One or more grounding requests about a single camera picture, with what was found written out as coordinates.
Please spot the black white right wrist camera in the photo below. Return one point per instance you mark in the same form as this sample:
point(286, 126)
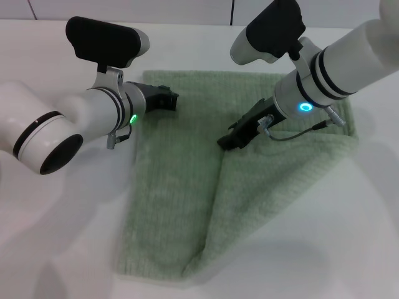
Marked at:
point(274, 28)

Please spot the silver left camera mount bracket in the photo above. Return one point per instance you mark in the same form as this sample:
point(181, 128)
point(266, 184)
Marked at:
point(109, 79)

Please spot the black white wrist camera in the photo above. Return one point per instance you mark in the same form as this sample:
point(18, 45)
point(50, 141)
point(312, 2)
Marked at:
point(274, 28)
point(101, 42)

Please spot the green terry towel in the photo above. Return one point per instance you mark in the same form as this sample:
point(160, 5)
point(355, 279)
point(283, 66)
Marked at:
point(171, 187)

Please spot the silver right camera mount bracket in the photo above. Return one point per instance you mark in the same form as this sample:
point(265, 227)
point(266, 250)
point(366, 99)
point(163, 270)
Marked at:
point(307, 53)

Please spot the silver camera mount bracket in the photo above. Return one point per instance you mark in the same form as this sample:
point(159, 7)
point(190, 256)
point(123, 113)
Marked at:
point(307, 53)
point(109, 79)

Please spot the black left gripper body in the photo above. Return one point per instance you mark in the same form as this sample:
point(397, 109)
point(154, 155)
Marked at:
point(157, 98)

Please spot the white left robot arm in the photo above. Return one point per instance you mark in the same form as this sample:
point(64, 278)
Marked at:
point(46, 124)

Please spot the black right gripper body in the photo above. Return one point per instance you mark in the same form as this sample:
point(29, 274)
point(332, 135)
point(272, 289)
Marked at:
point(246, 130)

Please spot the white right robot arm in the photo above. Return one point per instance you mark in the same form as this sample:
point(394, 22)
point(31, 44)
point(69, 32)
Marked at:
point(349, 59)

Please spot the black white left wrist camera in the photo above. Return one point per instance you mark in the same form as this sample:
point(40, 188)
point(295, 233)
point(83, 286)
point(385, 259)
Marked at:
point(101, 42)

